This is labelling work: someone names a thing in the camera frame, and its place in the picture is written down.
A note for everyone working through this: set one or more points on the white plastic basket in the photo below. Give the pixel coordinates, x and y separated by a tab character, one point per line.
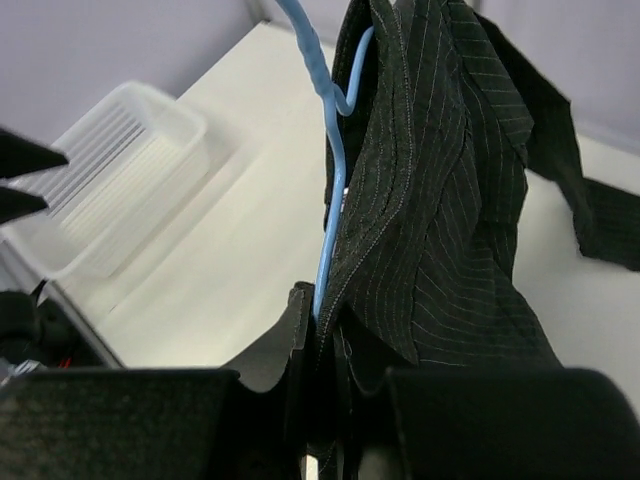
133	159

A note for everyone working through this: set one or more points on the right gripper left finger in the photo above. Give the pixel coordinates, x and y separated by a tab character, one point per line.
242	420

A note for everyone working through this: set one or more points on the black pinstripe shirt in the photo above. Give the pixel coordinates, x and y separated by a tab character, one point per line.
450	118

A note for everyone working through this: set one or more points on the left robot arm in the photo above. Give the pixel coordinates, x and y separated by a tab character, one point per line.
41	328

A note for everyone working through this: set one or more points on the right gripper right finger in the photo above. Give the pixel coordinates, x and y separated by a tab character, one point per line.
448	422

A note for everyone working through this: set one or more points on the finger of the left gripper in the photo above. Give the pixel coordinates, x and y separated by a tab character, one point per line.
16	204
20	156

